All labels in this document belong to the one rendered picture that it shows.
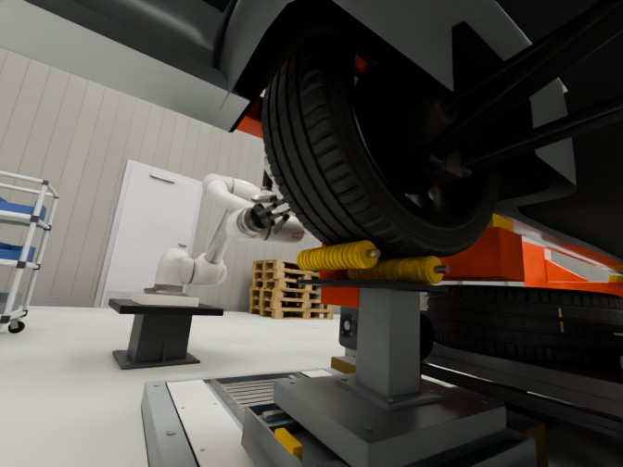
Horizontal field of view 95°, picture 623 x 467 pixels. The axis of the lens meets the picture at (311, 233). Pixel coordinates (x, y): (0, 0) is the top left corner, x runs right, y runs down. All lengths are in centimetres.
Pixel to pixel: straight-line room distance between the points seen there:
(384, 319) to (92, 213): 465
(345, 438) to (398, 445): 8
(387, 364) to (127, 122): 518
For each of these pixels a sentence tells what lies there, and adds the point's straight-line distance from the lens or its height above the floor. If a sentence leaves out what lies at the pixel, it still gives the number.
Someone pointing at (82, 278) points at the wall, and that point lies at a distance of 493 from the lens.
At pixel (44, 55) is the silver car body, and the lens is 65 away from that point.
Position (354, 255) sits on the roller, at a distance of 58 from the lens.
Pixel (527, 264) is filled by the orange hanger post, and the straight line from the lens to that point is 310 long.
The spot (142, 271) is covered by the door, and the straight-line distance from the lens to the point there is 494.
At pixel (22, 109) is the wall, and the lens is 538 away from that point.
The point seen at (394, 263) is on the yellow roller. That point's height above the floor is 50.
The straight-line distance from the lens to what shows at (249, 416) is 73.
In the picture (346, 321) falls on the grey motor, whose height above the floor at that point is 33.
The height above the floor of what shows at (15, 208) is 79.
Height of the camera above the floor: 42
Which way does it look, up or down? 12 degrees up
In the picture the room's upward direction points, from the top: 5 degrees clockwise
